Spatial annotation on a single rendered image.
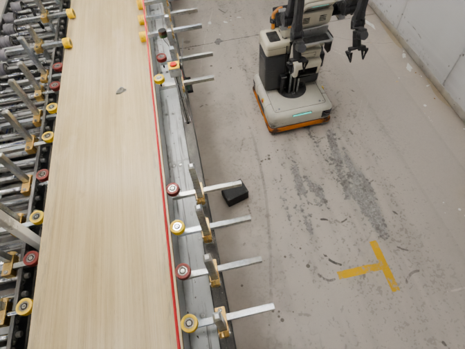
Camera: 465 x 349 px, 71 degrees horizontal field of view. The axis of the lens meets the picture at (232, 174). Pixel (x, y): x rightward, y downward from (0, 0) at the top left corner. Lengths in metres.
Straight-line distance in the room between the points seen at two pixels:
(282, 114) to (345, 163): 0.74
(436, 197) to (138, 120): 2.52
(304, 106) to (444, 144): 1.38
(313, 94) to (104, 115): 1.92
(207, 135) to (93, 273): 1.92
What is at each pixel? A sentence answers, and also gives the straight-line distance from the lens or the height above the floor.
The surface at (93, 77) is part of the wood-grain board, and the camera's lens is 2.84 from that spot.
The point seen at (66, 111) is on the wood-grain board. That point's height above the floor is 0.90.
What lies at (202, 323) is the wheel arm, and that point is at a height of 0.84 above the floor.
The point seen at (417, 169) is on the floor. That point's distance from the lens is 3.38.
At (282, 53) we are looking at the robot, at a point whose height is 0.71.
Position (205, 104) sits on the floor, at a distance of 3.63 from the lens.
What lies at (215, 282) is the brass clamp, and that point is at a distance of 1.78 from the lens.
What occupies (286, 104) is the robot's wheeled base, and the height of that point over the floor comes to 0.28.
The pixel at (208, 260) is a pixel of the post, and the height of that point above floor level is 1.13.
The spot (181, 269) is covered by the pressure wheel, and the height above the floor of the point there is 0.91.
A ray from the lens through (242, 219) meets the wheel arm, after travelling 1.89.
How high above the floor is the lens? 2.54
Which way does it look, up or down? 57 degrees down
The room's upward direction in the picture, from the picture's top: 6 degrees counter-clockwise
